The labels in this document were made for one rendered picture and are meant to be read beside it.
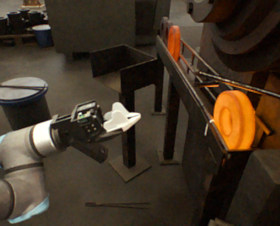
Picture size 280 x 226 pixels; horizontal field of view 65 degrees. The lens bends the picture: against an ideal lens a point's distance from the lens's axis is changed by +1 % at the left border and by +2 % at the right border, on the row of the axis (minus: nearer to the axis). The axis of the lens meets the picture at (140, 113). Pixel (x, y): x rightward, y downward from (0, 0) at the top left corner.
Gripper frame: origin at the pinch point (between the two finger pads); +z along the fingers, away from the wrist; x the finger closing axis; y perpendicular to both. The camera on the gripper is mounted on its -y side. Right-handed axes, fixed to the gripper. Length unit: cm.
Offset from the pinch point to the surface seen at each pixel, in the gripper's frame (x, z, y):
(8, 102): 65, -77, -10
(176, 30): 70, 24, -4
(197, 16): 0.6, 18.9, 19.1
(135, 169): 47, -22, -71
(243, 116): -6.4, 23.8, -2.9
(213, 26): 3.4, 22.6, 15.2
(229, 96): 0.4, 23.3, -1.7
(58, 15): 234, -82, 6
